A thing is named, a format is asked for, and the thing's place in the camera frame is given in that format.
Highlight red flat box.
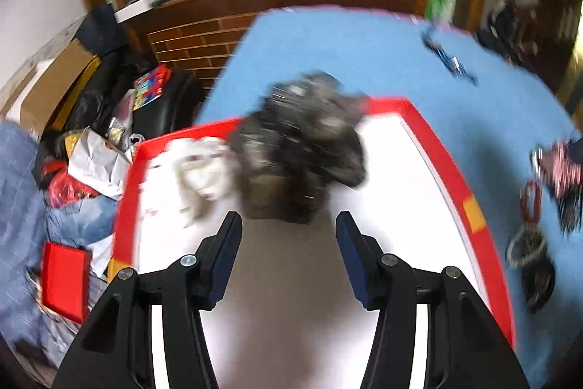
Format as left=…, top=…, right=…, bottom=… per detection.
left=40, top=242, right=92, bottom=325

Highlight red rimmed white tray box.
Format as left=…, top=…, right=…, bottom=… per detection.
left=106, top=97, right=517, bottom=389

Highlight blue denim cloth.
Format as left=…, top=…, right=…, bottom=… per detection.
left=1, top=122, right=118, bottom=367

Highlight white fabric accessory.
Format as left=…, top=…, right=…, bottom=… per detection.
left=165, top=136, right=238, bottom=226

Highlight crumpled white paper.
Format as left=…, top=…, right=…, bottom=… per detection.
left=68, top=128, right=130, bottom=201

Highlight red white patterned cloth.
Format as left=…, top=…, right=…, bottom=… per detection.
left=530, top=138, right=582, bottom=234

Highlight blue felt table cover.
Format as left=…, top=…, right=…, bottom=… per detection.
left=195, top=7, right=583, bottom=389

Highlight dark fabric accessory pile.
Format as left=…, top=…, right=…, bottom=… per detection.
left=229, top=71, right=369, bottom=224

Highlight colourful red booklet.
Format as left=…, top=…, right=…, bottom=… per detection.
left=133, top=64, right=172, bottom=110

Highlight cardboard box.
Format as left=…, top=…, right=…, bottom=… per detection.
left=20, top=39, right=101, bottom=138

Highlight red beaded bracelet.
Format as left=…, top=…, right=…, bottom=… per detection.
left=520, top=180, right=544, bottom=223

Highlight navy striped strap watch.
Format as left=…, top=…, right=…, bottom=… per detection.
left=421, top=24, right=479, bottom=87

